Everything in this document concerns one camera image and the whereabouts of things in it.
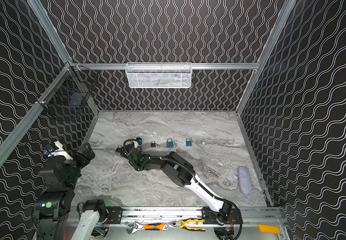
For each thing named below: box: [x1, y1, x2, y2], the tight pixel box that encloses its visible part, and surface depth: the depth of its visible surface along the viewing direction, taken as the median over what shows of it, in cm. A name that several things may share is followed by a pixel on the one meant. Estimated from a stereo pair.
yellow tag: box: [258, 224, 281, 235], surface depth 73 cm
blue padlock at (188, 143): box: [185, 137, 192, 147], surface depth 102 cm
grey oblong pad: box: [237, 166, 253, 195], surface depth 85 cm
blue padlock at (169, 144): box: [166, 138, 174, 148], surface depth 102 cm
